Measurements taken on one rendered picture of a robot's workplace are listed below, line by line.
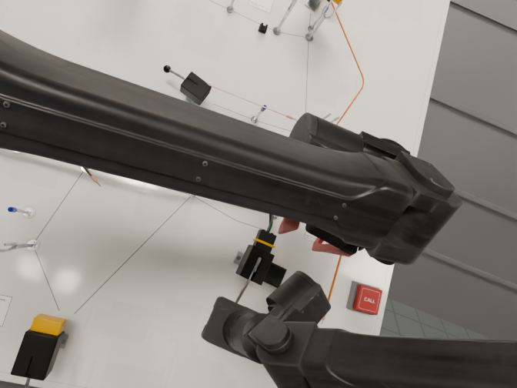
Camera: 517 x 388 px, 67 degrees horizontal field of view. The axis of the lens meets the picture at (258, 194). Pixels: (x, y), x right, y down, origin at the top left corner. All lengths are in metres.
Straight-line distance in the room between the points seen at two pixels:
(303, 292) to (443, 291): 2.60
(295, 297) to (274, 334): 0.09
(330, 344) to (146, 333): 0.42
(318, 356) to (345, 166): 0.21
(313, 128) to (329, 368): 0.23
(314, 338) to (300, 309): 0.07
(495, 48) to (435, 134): 0.51
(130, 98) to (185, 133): 0.04
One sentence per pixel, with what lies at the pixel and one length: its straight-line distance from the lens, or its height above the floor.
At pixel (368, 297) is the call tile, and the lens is 0.82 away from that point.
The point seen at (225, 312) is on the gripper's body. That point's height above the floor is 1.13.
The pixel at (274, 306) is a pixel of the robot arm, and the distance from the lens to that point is 0.52.
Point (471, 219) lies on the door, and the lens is 2.81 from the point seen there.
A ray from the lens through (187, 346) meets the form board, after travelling 0.77.
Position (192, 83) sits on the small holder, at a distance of 0.73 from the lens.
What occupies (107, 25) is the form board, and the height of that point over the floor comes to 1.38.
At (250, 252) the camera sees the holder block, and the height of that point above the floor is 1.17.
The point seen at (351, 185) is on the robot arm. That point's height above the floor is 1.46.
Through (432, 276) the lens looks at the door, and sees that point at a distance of 3.00.
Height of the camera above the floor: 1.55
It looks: 27 degrees down
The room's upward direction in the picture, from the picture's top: 24 degrees clockwise
